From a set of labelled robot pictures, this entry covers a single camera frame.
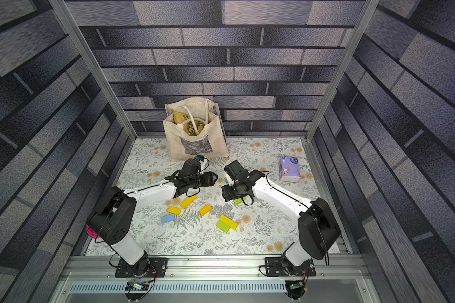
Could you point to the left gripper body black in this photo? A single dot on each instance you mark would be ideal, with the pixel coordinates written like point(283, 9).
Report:
point(205, 180)

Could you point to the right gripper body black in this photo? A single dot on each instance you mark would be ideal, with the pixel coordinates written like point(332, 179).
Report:
point(229, 190)

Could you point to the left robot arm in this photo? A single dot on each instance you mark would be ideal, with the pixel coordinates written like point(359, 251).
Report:
point(112, 216)

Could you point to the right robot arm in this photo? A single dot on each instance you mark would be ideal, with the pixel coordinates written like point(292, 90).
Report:
point(317, 227)

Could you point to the long yellow block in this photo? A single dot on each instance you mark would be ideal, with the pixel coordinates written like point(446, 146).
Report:
point(187, 201)

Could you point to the small yellow block right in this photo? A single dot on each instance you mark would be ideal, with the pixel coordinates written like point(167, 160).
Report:
point(205, 210)

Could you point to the small yellow block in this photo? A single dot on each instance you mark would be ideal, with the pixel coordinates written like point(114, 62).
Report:
point(174, 210)
point(205, 210)

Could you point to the small yellow block left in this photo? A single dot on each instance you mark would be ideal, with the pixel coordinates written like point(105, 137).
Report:
point(174, 210)

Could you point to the yellow block on green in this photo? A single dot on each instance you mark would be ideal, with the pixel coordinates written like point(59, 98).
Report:
point(233, 225)

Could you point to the light blue block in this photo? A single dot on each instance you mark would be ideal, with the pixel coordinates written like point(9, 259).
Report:
point(168, 218)

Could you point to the purple tissue pack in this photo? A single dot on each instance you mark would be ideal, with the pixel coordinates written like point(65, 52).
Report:
point(289, 170)

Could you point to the lime green block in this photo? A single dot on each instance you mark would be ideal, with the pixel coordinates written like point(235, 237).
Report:
point(223, 226)

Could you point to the beige canvas tote bag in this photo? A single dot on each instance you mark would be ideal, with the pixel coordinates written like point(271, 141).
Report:
point(194, 127)

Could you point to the pink lidded cup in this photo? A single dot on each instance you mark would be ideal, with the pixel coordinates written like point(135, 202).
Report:
point(91, 232)

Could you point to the right circuit board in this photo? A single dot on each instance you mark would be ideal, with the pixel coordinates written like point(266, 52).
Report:
point(293, 285)

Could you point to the circuit board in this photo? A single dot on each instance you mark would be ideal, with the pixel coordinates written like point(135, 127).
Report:
point(293, 285)
point(136, 286)

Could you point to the left circuit board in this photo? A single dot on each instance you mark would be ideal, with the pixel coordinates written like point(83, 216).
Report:
point(136, 286)

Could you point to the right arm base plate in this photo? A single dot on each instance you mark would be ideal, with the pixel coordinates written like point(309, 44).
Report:
point(280, 267)

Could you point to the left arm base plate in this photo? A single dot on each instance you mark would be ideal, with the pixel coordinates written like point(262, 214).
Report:
point(143, 269)

